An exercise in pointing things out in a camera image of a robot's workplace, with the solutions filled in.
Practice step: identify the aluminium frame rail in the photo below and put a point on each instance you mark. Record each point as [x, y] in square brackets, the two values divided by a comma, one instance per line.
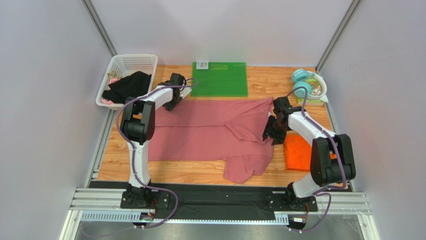
[103, 205]

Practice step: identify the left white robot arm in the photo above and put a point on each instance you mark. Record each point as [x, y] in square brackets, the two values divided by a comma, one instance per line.
[137, 127]

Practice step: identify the green picture book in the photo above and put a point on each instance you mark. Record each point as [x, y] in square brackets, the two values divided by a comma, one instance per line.
[315, 87]

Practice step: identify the white plastic basket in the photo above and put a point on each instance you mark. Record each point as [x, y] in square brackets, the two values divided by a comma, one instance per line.
[127, 75]

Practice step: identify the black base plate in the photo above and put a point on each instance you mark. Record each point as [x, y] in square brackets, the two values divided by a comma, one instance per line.
[215, 202]

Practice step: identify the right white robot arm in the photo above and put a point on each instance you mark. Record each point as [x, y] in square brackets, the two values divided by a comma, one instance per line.
[331, 159]

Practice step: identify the pink item in basket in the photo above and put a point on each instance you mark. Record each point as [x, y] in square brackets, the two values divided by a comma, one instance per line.
[110, 96]

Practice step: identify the teal headphones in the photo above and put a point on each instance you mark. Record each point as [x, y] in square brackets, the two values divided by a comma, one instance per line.
[300, 74]

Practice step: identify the folded orange t shirt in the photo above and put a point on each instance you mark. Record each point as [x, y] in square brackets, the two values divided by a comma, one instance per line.
[297, 153]

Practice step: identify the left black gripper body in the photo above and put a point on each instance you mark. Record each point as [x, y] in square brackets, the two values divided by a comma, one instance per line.
[170, 104]

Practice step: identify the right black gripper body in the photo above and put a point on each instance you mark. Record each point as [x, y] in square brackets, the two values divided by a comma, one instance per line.
[272, 131]

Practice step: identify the black garment in basket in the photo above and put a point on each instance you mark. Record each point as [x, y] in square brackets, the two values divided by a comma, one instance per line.
[134, 85]

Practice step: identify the green cutting mat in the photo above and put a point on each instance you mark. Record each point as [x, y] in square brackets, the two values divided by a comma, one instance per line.
[220, 79]

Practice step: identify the pink t shirt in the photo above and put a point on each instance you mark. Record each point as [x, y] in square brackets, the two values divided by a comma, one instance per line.
[209, 130]

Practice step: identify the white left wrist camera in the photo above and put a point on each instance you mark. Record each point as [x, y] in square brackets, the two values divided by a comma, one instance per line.
[184, 92]

